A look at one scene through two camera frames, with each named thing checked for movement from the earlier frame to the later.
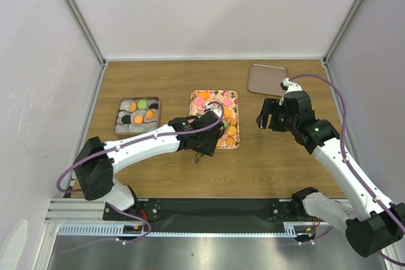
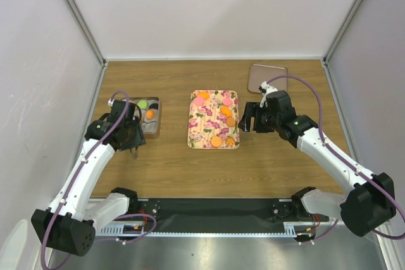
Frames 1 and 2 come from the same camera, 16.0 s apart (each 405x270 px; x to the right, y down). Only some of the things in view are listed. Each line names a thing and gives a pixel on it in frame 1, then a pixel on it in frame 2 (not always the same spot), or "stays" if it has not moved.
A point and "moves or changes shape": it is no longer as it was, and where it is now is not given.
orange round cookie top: x=150 y=114 stays
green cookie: x=142 y=104 stays
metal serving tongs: x=197 y=157 moves or changes shape
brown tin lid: x=266 y=79 stays
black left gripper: x=209 y=150 → x=138 y=139
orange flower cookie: x=230 y=141 stays
